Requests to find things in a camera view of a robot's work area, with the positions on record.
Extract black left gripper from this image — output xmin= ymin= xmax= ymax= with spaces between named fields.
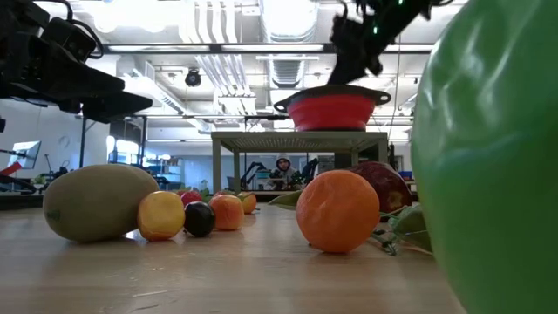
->
xmin=0 ymin=0 xmax=154 ymax=125

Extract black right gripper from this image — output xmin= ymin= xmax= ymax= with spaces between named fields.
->
xmin=326 ymin=0 xmax=411 ymax=86

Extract red collapsible colander bowl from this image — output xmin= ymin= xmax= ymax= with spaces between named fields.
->
xmin=273 ymin=84 xmax=392 ymax=133

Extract red strawberry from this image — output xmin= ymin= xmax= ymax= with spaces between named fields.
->
xmin=176 ymin=187 xmax=210 ymax=207

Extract orange mandarin with green leaves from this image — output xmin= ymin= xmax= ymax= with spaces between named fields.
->
xmin=268 ymin=168 xmax=433 ymax=257

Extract green apple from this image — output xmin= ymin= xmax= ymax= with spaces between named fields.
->
xmin=410 ymin=0 xmax=558 ymax=314

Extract olive green oval fruit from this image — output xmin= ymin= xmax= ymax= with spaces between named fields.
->
xmin=42 ymin=163 xmax=160 ymax=244

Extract black ceiling spotlight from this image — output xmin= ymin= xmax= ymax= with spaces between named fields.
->
xmin=184 ymin=67 xmax=203 ymax=88

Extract grey computer monitor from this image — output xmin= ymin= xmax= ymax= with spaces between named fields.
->
xmin=7 ymin=140 xmax=43 ymax=171

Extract dark red bell pepper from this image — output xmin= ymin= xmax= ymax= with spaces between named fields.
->
xmin=348 ymin=160 xmax=414 ymax=214

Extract black rig crossbar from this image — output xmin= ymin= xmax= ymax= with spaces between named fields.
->
xmin=102 ymin=42 xmax=432 ymax=56

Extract pale green perforated metal shelf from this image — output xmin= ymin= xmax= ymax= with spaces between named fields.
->
xmin=210 ymin=131 xmax=390 ymax=195

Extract person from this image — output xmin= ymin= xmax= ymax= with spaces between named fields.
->
xmin=266 ymin=152 xmax=303 ymax=191

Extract small yellow orange peach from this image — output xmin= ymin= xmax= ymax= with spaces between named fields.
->
xmin=137 ymin=190 xmax=187 ymax=242
xmin=237 ymin=191 xmax=258 ymax=215
xmin=208 ymin=194 xmax=246 ymax=232

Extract dark purple plum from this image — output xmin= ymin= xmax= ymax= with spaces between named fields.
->
xmin=183 ymin=201 xmax=217 ymax=239

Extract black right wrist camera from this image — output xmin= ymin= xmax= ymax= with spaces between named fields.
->
xmin=329 ymin=12 xmax=357 ymax=47

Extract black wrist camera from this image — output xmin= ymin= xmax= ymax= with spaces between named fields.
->
xmin=40 ymin=16 xmax=98 ymax=62
xmin=329 ymin=12 xmax=357 ymax=47

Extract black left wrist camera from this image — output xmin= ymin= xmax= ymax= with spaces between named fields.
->
xmin=40 ymin=16 xmax=98 ymax=62

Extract silver ceiling air duct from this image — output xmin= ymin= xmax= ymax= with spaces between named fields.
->
xmin=257 ymin=0 xmax=323 ymax=44

